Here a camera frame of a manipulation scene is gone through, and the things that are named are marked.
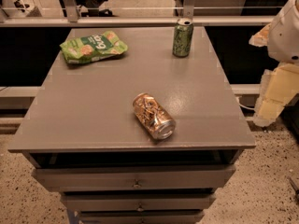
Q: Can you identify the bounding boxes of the grey drawer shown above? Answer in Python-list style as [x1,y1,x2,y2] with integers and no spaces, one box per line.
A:
[61,193,216,212]
[32,164,235,192]
[79,210,204,224]

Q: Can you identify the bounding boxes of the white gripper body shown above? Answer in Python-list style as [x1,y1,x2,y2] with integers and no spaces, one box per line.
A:
[267,0,299,63]

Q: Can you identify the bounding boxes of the grey drawer cabinet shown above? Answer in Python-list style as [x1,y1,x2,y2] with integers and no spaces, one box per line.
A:
[7,26,257,224]

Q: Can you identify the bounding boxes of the green soda can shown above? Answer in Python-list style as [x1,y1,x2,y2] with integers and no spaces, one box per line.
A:
[172,18,193,57]

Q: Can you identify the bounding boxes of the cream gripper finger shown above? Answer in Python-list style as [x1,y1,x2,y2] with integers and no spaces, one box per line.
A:
[253,63,299,127]
[249,23,270,47]

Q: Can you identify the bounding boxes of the top grey drawer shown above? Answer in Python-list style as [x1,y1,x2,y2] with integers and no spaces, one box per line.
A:
[32,164,235,192]

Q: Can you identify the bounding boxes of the green snack bag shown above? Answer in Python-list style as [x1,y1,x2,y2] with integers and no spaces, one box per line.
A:
[60,31,128,64]

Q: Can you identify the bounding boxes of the white cable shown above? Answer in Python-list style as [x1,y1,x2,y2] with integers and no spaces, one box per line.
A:
[236,96,256,112]

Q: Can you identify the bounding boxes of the middle grey drawer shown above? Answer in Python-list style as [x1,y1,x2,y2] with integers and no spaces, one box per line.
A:
[61,193,216,212]

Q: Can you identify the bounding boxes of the bottom grey drawer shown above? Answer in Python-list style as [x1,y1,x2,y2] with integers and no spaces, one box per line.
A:
[79,210,204,224]

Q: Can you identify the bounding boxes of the orange soda can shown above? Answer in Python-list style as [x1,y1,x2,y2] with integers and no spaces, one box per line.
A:
[133,93,176,140]

